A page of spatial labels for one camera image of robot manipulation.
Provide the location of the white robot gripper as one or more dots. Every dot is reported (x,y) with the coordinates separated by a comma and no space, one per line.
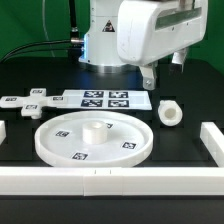
(150,30)

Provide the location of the white round table top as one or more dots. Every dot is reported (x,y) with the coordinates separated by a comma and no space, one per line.
(93,139)

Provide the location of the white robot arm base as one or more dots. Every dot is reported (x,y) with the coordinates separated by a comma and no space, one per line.
(100,42)

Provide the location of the white right fence bar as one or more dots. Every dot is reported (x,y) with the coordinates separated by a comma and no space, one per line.
(213,139)

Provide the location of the white fence bar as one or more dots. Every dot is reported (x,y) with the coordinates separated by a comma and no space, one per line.
(2,131)
(213,139)
(111,181)

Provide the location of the white marker sheet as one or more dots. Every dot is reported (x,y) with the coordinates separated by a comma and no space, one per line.
(106,99)

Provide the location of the white front fence bar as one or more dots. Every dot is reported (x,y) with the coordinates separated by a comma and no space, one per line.
(111,181)

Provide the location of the white cross-shaped table base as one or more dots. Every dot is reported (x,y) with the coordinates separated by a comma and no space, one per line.
(31,105)

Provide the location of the white left fence bar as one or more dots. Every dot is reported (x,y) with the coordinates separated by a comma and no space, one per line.
(2,131)

